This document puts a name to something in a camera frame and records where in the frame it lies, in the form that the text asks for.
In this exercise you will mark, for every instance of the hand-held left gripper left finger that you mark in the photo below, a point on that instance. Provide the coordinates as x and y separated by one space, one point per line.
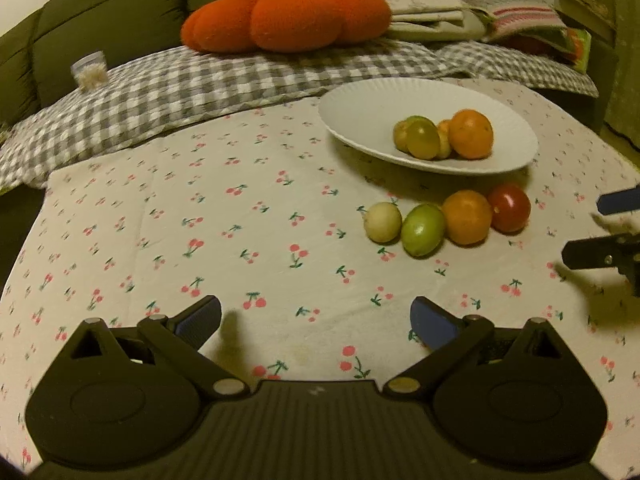
200 320

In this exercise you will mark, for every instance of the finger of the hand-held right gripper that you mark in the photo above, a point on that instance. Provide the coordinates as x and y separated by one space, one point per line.
620 201
590 254

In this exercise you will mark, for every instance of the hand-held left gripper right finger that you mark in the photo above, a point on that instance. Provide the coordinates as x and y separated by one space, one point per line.
432 322

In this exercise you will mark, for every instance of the large orange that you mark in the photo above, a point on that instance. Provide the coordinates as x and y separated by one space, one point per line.
470 135

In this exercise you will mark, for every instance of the green-yellow round fruit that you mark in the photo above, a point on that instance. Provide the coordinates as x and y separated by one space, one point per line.
424 139

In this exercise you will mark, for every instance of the olive round fruit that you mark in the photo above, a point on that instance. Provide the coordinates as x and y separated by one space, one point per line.
400 136

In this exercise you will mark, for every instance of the white plate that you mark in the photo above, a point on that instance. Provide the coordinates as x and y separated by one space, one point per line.
360 110

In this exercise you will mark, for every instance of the cherry print tablecloth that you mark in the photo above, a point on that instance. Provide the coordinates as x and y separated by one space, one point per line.
225 240

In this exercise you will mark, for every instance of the green tomato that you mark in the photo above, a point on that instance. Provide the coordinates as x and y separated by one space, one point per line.
423 230

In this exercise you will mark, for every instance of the red tomato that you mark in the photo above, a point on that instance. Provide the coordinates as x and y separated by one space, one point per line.
509 207

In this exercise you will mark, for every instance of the pale yellow round fruit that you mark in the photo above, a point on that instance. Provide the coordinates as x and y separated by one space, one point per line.
382 222

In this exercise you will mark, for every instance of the colourful book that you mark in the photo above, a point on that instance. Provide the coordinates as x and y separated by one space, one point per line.
580 50

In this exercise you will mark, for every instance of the folded striped cloth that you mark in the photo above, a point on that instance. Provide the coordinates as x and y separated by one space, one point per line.
520 12

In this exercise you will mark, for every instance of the grey checked blanket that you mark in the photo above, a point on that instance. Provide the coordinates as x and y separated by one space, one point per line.
175 95

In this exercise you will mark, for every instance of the clear toothpick container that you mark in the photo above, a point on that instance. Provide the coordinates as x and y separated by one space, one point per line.
90 72

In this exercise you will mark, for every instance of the folded floral cloth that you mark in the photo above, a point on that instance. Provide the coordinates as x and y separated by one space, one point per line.
425 0

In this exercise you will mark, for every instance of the orange pumpkin cushion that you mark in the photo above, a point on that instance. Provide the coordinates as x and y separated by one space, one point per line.
285 15

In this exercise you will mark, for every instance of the green sofa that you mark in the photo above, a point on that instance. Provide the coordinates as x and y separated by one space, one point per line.
125 10

